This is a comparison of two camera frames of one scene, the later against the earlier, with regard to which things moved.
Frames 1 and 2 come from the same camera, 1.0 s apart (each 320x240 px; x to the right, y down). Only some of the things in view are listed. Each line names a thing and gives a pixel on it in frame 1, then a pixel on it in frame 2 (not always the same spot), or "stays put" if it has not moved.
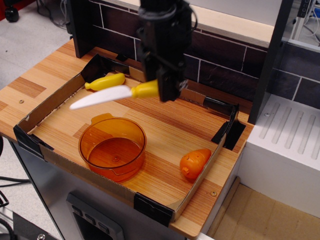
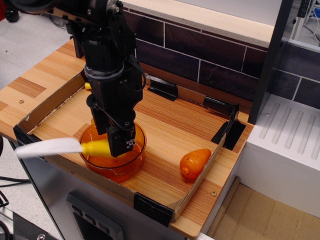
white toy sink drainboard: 281,158 stays put
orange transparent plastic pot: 113,148 stays put
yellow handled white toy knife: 149,89 -> 97,148
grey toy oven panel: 92,223 stays put
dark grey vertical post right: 269,65 stays put
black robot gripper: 164,34 -> 117,88
